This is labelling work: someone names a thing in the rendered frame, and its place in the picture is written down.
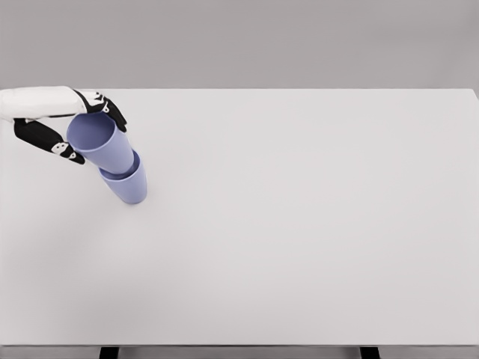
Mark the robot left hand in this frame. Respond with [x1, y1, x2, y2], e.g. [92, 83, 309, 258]
[0, 86, 128, 166]

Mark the lavender blue plastic cup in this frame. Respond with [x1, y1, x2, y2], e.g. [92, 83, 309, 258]
[98, 149, 148, 206]
[66, 111, 136, 175]

